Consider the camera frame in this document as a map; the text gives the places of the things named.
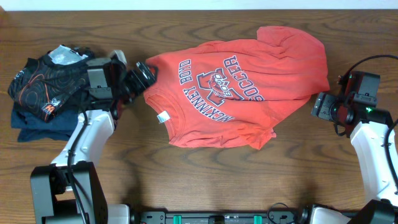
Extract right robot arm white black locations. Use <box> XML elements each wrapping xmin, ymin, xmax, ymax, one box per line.
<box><xmin>304</xmin><ymin>71</ymin><xmax>397</xmax><ymax>224</ymax></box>

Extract red printed t-shirt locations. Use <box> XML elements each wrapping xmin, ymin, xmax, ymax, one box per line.
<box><xmin>144</xmin><ymin>26</ymin><xmax>330</xmax><ymax>149</ymax></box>

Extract black orange patterned folded shirt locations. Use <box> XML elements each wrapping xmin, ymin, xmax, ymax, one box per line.
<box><xmin>7</xmin><ymin>45</ymin><xmax>95</xmax><ymax>122</ymax></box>

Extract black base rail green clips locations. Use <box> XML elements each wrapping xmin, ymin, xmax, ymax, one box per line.
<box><xmin>129</xmin><ymin>203</ymin><xmax>310</xmax><ymax>224</ymax></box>

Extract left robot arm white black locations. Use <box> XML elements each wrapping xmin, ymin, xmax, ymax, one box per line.
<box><xmin>30</xmin><ymin>55</ymin><xmax>159</xmax><ymax>224</ymax></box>

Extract navy blue folded shirt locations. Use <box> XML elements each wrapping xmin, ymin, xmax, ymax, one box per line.
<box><xmin>11</xmin><ymin>103</ymin><xmax>78</xmax><ymax>142</ymax></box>

